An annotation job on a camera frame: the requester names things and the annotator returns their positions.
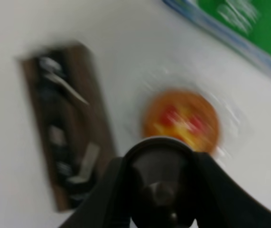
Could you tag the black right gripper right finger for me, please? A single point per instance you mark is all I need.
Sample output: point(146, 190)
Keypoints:
point(221, 203)

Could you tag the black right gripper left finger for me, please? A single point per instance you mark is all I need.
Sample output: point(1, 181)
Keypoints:
point(107, 205)

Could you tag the brown coffee capsule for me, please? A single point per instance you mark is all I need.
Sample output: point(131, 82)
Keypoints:
point(159, 171)

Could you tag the dark brown capsule box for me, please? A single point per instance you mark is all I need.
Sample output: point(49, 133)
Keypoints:
point(70, 119)

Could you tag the wrapped fruit tart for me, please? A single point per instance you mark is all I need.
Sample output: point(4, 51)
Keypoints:
point(182, 105)

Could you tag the green blue toothpaste box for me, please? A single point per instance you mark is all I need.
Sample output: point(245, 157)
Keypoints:
point(245, 25)

